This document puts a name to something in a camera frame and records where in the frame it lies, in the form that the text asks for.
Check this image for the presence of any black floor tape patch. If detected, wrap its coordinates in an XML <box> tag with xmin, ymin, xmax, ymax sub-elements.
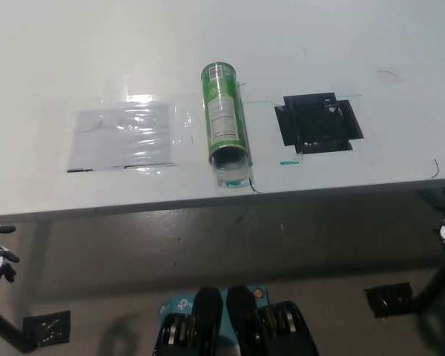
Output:
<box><xmin>22</xmin><ymin>310</ymin><xmax>72</xmax><ymax>348</ymax></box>
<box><xmin>363</xmin><ymin>282</ymin><xmax>415</xmax><ymax>319</ymax></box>

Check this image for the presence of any teal router box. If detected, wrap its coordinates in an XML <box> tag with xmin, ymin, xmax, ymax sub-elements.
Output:
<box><xmin>159</xmin><ymin>284</ymin><xmax>270</xmax><ymax>337</ymax></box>

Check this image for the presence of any green chips can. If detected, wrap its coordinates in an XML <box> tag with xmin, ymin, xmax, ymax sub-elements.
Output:
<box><xmin>199</xmin><ymin>61</ymin><xmax>254</xmax><ymax>168</ymax></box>

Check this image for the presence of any black tape square patch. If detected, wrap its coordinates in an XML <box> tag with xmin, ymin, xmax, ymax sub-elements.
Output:
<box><xmin>274</xmin><ymin>90</ymin><xmax>365</xmax><ymax>154</ymax></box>

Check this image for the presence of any clear plastic film sheet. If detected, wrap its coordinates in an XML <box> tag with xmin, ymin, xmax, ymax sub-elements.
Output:
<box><xmin>64</xmin><ymin>92</ymin><xmax>193</xmax><ymax>176</ymax></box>

